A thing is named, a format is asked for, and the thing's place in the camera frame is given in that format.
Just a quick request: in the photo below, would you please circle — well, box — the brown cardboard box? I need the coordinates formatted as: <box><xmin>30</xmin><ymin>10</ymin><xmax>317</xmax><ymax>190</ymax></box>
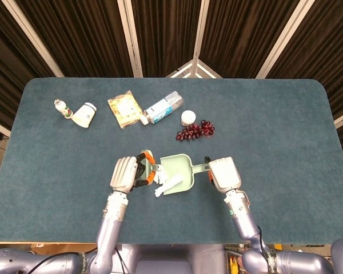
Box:
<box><xmin>0</xmin><ymin>242</ymin><xmax>98</xmax><ymax>255</ymax></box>

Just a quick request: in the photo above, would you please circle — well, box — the mint green plastic dustpan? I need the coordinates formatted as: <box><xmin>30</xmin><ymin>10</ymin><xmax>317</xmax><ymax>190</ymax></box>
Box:
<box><xmin>159</xmin><ymin>154</ymin><xmax>211</xmax><ymax>196</ymax></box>

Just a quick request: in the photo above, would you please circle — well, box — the lavender robot torso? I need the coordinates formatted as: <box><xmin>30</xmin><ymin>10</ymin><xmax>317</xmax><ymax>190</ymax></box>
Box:
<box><xmin>114</xmin><ymin>244</ymin><xmax>226</xmax><ymax>274</ymax></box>

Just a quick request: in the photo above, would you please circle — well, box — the clear water bottle blue label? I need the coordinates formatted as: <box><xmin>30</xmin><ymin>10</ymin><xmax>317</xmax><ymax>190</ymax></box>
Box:
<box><xmin>139</xmin><ymin>90</ymin><xmax>185</xmax><ymax>126</ymax></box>

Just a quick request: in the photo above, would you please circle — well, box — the long white tissue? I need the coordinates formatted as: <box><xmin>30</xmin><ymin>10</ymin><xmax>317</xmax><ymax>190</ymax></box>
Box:
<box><xmin>154</xmin><ymin>174</ymin><xmax>184</xmax><ymax>198</ymax></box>

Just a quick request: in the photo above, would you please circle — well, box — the white triangular partition foot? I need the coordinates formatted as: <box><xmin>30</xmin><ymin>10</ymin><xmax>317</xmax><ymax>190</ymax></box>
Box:
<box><xmin>165</xmin><ymin>59</ymin><xmax>224</xmax><ymax>79</ymax></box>

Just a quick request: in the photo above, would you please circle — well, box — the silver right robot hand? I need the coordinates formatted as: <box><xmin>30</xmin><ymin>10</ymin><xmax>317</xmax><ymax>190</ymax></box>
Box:
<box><xmin>203</xmin><ymin>155</ymin><xmax>242</xmax><ymax>192</ymax></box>

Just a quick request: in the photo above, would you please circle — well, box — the white yogurt drink bottle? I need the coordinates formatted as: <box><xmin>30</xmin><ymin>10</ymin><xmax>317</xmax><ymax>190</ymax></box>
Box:
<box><xmin>54</xmin><ymin>99</ymin><xmax>74</xmax><ymax>120</ymax></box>

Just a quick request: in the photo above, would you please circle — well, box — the blue felt table cover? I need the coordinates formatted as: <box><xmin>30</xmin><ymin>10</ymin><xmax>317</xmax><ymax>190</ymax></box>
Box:
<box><xmin>0</xmin><ymin>77</ymin><xmax>343</xmax><ymax>245</ymax></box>

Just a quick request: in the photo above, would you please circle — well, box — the dark brown pleated curtain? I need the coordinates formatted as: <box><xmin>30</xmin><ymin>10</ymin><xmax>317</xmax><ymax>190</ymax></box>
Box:
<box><xmin>0</xmin><ymin>0</ymin><xmax>51</xmax><ymax>129</ymax></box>
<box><xmin>200</xmin><ymin>0</ymin><xmax>300</xmax><ymax>78</ymax></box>
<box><xmin>270</xmin><ymin>0</ymin><xmax>343</xmax><ymax>120</ymax></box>
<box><xmin>131</xmin><ymin>0</ymin><xmax>204</xmax><ymax>78</ymax></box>
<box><xmin>17</xmin><ymin>0</ymin><xmax>135</xmax><ymax>78</ymax></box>

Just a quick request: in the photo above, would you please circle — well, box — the white paper cup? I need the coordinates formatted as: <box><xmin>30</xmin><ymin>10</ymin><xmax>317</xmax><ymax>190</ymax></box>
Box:
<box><xmin>71</xmin><ymin>102</ymin><xmax>97</xmax><ymax>129</ymax></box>

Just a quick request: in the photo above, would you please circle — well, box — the red grape bunch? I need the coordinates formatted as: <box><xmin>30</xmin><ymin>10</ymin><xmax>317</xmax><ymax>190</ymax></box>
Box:
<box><xmin>176</xmin><ymin>120</ymin><xmax>216</xmax><ymax>143</ymax></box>

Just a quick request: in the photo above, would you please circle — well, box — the small clear plastic jar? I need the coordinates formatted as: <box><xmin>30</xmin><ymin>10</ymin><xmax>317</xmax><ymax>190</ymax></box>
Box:
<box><xmin>180</xmin><ymin>110</ymin><xmax>197</xmax><ymax>126</ymax></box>

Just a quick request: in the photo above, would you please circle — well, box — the yellow snack packet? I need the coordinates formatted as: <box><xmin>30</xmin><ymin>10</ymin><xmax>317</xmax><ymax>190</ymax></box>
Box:
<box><xmin>107</xmin><ymin>90</ymin><xmax>146</xmax><ymax>130</ymax></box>

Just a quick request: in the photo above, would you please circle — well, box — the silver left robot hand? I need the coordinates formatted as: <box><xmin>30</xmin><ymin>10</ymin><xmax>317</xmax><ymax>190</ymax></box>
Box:
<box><xmin>109</xmin><ymin>151</ymin><xmax>157</xmax><ymax>192</ymax></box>

